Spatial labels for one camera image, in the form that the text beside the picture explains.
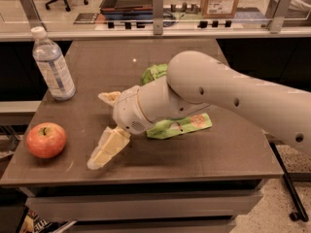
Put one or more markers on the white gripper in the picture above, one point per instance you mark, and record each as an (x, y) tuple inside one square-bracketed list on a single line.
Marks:
[(126, 112)]

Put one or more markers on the red apple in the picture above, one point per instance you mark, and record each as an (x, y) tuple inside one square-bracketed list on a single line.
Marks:
[(46, 140)]

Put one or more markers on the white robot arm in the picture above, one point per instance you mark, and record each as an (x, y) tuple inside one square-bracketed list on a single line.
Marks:
[(194, 82)]

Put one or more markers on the green snack bag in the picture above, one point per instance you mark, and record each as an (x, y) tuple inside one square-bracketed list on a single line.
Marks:
[(169, 128)]

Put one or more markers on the clear plastic water bottle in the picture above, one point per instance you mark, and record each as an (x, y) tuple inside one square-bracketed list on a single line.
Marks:
[(52, 65)]

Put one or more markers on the grey table drawer unit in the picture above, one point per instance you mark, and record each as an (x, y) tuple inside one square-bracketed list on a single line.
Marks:
[(185, 207)]

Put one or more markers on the magazine on floor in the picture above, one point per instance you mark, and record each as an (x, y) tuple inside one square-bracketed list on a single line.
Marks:
[(32, 223)]

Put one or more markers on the cardboard box with label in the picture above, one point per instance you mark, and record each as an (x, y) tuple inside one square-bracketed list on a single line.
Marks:
[(218, 8)]

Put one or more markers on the black floor stand bar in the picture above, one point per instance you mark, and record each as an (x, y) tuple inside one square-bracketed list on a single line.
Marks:
[(300, 213)]

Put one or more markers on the centre metal railing post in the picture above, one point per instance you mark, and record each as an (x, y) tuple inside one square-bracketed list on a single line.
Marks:
[(158, 17)]

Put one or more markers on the metal railing post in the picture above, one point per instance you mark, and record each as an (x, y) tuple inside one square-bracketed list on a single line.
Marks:
[(276, 23), (31, 13), (158, 17)]

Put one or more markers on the left metal railing post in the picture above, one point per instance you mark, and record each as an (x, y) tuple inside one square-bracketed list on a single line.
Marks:
[(31, 13)]

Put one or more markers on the right metal railing post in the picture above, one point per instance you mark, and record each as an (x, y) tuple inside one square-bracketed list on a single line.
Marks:
[(276, 23)]

